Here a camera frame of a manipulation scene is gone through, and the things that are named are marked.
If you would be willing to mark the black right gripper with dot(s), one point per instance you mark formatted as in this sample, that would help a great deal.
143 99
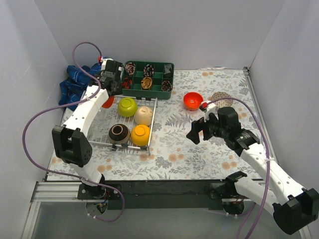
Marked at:
202 129

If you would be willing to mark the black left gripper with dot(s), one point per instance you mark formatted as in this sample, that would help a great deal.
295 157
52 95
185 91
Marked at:
112 86

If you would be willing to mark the orange bowl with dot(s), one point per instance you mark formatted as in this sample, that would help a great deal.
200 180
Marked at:
192 100

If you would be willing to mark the red-orange bowl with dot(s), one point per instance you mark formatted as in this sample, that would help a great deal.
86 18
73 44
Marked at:
108 103

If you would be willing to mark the white patterned bowl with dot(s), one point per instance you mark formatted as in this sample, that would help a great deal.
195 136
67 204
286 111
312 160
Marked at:
222 99

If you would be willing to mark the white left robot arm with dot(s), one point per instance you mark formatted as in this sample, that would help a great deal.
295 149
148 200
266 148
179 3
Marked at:
70 140

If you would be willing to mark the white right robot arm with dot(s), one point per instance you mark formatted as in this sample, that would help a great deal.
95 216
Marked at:
292 205

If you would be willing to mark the red black rolled tie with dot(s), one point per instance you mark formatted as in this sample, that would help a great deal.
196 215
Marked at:
127 83

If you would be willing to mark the pink black rolled tie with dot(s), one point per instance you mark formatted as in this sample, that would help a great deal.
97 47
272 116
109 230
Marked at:
130 68

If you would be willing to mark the lime green bowl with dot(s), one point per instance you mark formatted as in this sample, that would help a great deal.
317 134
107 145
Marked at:
127 107

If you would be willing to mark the green compartment organizer box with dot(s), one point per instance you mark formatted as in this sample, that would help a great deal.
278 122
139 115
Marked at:
155 92

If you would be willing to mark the yellow rolled tie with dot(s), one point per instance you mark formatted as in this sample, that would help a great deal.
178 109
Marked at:
146 83

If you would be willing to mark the dark multicolour rolled tie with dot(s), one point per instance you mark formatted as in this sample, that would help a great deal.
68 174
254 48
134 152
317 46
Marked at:
148 70

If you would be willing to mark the blue plaid cloth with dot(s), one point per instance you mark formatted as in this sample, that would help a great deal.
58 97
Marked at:
73 87

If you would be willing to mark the cream beige bowl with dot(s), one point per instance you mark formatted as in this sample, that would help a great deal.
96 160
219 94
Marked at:
143 115

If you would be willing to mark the brown black rolled tie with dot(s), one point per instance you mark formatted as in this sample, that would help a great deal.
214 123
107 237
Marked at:
166 86

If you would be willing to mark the dark brown patterned bowl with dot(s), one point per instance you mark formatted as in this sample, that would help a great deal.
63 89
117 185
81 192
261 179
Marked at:
119 133

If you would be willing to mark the black folded item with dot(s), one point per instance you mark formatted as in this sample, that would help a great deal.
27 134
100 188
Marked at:
167 71

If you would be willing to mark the yellow bowl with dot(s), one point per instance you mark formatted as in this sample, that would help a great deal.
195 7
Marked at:
140 135

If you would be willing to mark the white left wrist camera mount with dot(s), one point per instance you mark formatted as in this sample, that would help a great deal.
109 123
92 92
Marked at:
103 62

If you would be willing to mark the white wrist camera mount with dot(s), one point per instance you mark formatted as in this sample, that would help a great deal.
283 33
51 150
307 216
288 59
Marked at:
103 62
207 107

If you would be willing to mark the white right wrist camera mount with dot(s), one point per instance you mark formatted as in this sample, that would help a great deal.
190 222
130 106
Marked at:
207 107

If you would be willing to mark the metal wire dish rack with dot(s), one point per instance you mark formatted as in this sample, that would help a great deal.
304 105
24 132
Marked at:
98 133

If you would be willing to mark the aluminium frame rail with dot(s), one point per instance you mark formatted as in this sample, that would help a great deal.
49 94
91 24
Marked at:
258 110

